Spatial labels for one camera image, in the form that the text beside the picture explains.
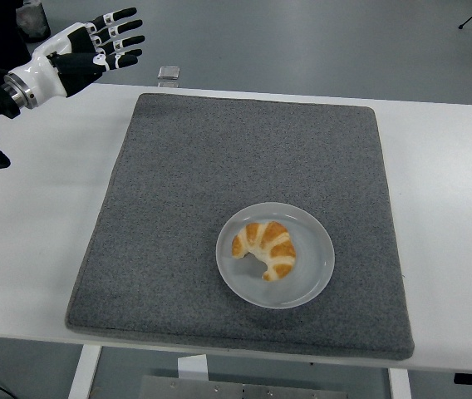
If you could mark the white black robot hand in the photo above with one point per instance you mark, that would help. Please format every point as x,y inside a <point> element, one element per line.
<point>47,70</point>

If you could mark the golden croissant bread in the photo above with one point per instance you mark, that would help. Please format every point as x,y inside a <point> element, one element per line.
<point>271,249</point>

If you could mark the round grey plate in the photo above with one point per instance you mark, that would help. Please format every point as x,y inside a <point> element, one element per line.
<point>311,266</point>

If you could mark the grey metal plate with screws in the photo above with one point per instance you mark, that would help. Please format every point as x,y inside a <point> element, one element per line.
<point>219,388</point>

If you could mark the dark mesh waste bin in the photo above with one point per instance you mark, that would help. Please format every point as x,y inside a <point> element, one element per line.
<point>32,18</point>

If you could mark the small clear plastic box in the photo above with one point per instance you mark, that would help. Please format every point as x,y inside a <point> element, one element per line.
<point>168,72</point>

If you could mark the grey felt mat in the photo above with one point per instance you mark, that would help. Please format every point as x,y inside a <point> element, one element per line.
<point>236,166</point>

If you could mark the white table leg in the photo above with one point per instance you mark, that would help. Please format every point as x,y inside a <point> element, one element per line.
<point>84,374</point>
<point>400,384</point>

